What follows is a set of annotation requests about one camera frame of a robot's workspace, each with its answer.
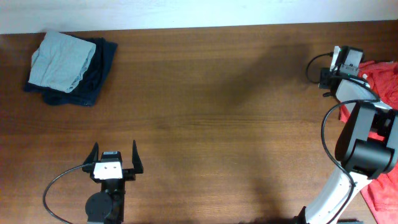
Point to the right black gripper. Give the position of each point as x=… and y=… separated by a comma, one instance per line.
x=324, y=76

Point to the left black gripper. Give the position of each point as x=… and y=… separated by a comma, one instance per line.
x=130, y=175

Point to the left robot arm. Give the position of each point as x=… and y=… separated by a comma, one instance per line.
x=107, y=205

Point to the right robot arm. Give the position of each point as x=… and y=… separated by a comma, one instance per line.
x=367, y=145

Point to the folded dark navy garment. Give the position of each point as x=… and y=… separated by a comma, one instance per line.
x=88, y=89

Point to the folded light grey garment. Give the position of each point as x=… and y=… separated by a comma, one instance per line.
x=60, y=62

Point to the red garment at right edge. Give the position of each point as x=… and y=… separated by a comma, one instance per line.
x=381, y=194

